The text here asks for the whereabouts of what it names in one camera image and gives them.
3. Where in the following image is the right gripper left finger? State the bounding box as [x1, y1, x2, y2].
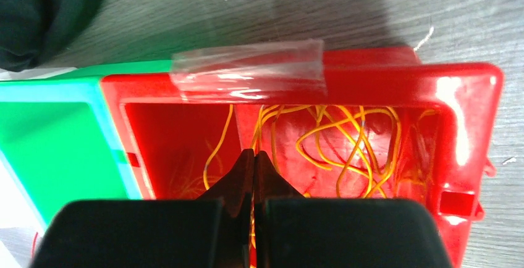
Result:
[31, 149, 255, 267]

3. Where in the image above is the yellow cable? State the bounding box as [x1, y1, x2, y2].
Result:
[202, 104, 439, 199]

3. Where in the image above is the white plastic bin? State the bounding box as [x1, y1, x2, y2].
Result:
[1, 161, 40, 267]

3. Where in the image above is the red plastic bin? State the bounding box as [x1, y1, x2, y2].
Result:
[101, 47, 504, 267]

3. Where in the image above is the black t-shirt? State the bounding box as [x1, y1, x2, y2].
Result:
[1, 0, 104, 72]

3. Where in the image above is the green plastic bin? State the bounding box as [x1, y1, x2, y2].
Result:
[1, 60, 171, 230]

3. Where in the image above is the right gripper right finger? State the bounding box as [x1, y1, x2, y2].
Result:
[253, 152, 452, 267]

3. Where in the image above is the clear tape strip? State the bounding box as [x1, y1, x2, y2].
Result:
[169, 40, 328, 103]

